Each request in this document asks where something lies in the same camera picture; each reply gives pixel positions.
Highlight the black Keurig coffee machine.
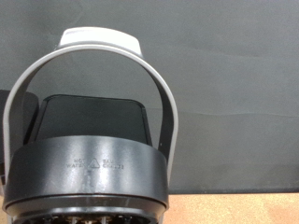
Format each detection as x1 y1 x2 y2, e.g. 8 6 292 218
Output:
0 26 180 224

